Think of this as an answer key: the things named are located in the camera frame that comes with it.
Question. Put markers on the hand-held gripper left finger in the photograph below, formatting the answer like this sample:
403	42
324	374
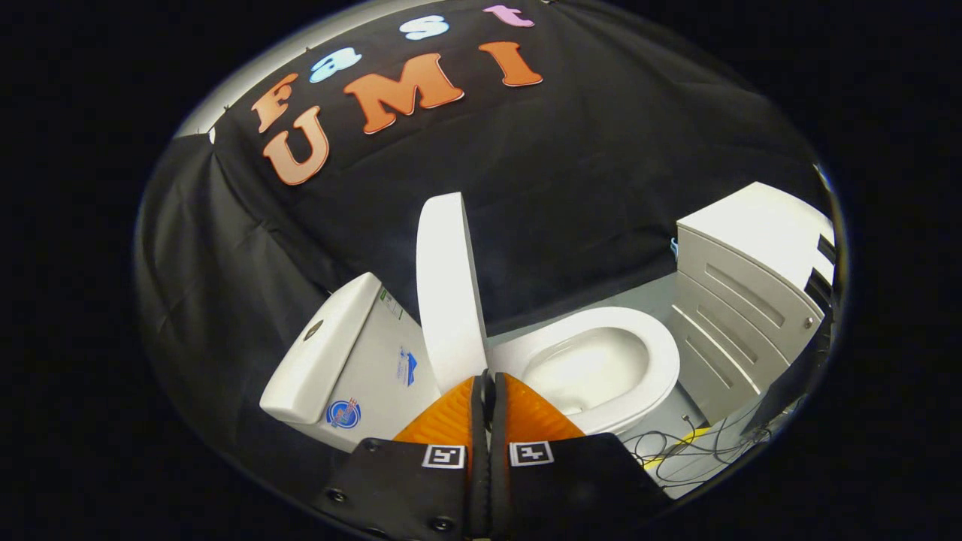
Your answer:
409	488

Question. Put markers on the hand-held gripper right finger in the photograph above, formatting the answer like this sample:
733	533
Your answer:
564	488

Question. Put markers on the white toilet lid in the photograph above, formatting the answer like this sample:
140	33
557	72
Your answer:
447	293

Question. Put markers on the white toilet tank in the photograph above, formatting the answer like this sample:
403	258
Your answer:
361	361

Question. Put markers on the white toilet seat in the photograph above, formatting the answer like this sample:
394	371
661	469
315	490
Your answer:
661	361

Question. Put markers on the yellow black floor tape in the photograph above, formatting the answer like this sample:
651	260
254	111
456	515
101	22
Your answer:
680	443

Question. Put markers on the white drawer cabinet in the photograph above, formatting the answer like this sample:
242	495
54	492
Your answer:
744	285

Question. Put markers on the black backdrop cloth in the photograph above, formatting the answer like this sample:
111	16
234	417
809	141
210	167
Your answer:
571	173

